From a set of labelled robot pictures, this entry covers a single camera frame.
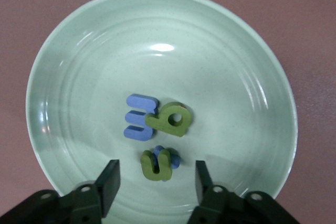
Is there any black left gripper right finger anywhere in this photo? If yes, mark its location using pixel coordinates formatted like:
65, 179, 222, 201
187, 160, 300, 224

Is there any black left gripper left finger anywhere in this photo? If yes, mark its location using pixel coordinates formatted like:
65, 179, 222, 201
0, 159, 122, 224

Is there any blue foam letter x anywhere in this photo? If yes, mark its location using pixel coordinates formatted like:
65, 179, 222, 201
153, 144, 182, 183

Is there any green foam letter n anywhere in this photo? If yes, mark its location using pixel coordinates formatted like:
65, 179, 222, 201
140, 148, 173, 182

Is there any green foam letter b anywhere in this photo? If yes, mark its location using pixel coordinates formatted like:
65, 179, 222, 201
145, 101, 194, 138

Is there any blue foam letter m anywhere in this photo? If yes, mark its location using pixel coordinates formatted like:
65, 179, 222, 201
123, 93, 160, 143

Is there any green plate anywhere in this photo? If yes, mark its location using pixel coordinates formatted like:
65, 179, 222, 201
25, 0, 298, 224

